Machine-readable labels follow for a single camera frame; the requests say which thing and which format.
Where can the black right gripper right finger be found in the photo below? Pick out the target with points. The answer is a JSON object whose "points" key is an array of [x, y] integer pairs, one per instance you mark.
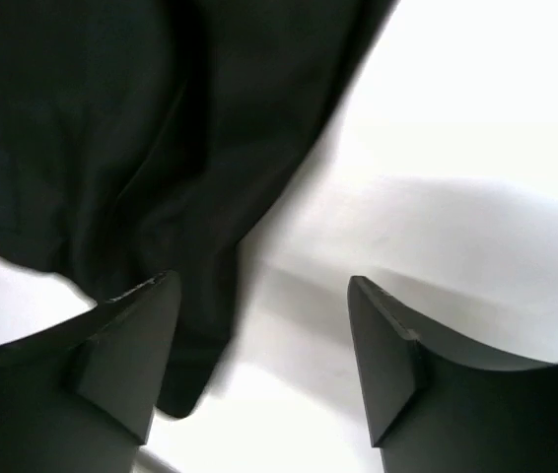
{"points": [[438, 401]]}

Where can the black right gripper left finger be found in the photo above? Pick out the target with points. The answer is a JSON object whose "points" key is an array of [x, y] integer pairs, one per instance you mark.
{"points": [[79, 396]]}

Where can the black pleated skirt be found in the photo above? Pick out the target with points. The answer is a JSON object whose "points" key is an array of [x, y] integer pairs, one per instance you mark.
{"points": [[138, 137]]}

